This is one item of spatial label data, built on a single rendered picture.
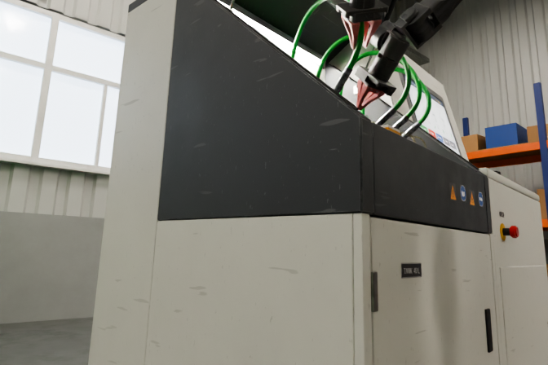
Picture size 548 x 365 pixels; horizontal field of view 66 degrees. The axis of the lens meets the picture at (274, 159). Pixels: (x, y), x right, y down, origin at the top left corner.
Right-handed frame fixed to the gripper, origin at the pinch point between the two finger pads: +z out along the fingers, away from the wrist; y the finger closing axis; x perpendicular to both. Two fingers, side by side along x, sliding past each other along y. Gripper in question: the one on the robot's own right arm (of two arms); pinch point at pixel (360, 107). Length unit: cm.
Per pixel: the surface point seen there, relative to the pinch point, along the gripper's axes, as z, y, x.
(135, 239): 51, -1, 45
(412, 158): -3.5, -30.7, 9.9
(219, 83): 5.3, 4.3, 37.8
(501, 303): 28, -43, -43
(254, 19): -3.4, 41.1, 18.4
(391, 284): 11, -49, 20
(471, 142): 106, 284, -505
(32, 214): 287, 266, 49
